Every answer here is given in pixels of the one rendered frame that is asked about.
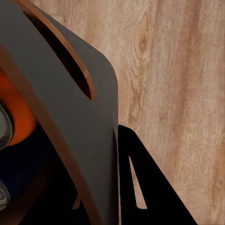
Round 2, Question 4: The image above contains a can of soda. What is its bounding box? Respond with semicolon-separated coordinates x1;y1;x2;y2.
0;42;74;150
0;124;56;210
71;72;91;99

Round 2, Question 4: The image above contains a trash can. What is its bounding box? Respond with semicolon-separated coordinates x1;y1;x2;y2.
0;0;120;225

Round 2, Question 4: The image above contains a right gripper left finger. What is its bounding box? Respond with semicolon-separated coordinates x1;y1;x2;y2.
19;164;91;225

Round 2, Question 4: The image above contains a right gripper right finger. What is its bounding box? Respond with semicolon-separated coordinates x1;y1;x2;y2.
118;125;197;225

